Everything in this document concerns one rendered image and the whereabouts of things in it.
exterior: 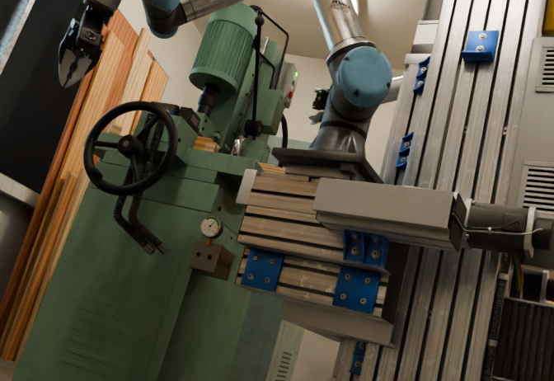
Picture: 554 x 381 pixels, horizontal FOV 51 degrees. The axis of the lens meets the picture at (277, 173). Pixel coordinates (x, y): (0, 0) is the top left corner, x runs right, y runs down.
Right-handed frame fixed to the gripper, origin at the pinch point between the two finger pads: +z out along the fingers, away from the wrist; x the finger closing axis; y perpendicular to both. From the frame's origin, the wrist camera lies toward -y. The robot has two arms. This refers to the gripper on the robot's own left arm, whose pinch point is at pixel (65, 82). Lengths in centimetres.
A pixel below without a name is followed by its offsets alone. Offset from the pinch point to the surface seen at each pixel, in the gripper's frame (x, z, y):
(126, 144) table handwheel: -23.5, 12.3, 12.9
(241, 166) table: -56, 4, 8
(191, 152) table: -45, 9, 21
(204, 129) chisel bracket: -54, 5, 40
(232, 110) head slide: -64, -4, 50
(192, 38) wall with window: -129, -4, 329
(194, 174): -47, 14, 15
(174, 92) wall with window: -128, 39, 306
